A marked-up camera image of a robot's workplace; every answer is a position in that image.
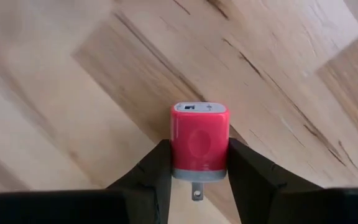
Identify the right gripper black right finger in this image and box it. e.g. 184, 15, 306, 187
227, 138, 323, 224

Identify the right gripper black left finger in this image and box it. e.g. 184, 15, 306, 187
106, 139, 172, 224

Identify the pink USB charger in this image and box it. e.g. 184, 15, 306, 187
170, 101, 231, 202

